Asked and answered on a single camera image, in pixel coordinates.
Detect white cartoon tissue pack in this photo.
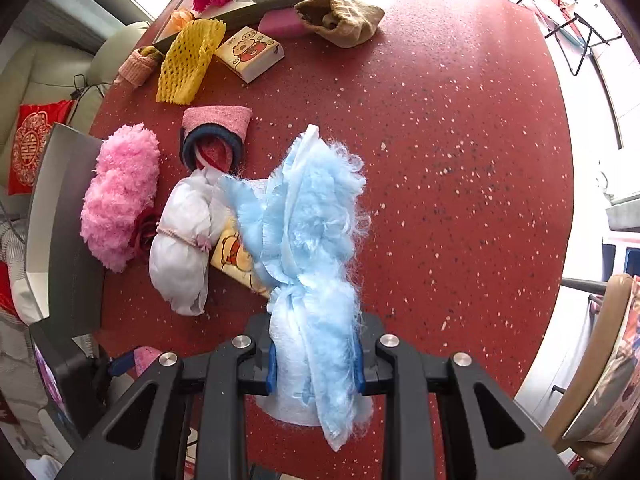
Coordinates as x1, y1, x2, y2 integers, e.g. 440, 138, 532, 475
214, 26, 285, 84

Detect yellow foam fruit net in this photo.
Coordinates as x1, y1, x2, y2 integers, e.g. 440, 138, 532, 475
155, 18, 227, 106

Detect light pink yellow sock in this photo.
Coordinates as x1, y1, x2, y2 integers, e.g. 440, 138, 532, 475
114, 46, 167, 89

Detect printed chair cushion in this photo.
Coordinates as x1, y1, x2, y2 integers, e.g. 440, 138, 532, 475
565, 277, 640, 445

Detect blue white plastic container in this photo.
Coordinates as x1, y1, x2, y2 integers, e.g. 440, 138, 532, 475
601, 232, 640, 282

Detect pink fuzzy cloth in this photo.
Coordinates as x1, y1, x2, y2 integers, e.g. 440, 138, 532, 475
134, 345, 166, 377

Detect wooden chair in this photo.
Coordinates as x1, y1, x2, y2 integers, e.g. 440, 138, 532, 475
542, 272, 640, 468

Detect yellow cartoon bear tissue pack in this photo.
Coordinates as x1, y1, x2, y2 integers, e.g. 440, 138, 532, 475
210, 217, 273, 299

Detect black cable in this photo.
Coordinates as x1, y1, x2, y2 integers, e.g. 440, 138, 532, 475
69, 74, 112, 113

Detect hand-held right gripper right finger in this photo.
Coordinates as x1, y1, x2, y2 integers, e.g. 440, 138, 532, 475
351, 312, 573, 480

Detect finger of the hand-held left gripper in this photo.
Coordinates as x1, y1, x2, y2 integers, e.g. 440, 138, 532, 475
92, 349, 137, 380

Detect black folding rack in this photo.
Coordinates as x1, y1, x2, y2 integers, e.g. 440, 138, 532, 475
520, 0, 627, 77

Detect pink fluffy chenille cloth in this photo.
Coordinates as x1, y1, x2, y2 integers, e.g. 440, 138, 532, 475
80, 122, 161, 274

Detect light blue fluffy cloth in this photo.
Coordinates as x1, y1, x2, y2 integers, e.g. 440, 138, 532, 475
217, 124, 375, 452

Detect pink sock with navy cuff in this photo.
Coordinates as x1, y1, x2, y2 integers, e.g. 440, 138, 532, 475
179, 105, 252, 172

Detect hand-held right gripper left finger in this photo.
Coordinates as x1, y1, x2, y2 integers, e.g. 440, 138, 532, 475
60, 312, 277, 480

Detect pink sponge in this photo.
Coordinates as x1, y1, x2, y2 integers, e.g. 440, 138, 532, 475
257, 9, 314, 38

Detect orange cloth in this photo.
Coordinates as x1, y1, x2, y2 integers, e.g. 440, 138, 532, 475
170, 9, 202, 36

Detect white cloth bundle pink cord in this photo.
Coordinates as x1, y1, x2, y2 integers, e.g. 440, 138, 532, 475
149, 167, 237, 317

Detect dark red scrunchie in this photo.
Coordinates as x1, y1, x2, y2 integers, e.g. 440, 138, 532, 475
130, 210, 162, 252

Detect brown knit sock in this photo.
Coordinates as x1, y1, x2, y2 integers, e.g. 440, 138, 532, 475
294, 0, 386, 49

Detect beige sofa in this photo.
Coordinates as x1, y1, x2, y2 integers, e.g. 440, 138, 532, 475
0, 20, 151, 221

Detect dark green storage box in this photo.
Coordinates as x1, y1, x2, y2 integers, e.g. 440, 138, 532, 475
152, 0, 347, 56

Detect printed blanket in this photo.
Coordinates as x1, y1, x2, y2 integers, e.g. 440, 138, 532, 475
0, 220, 57, 467

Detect grey storage box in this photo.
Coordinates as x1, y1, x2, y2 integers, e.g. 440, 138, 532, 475
25, 122, 107, 342

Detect red embroidered cushion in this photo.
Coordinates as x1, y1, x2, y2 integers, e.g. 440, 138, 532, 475
7, 100, 76, 196

